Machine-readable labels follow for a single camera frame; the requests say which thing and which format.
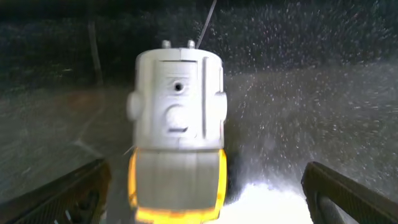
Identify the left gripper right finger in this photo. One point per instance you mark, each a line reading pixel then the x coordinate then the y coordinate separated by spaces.
pixel 348 199

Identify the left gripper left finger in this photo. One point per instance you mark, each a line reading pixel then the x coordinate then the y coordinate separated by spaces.
pixel 62 199

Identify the grey and yellow toy truck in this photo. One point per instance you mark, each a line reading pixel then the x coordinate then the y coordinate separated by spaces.
pixel 177 124

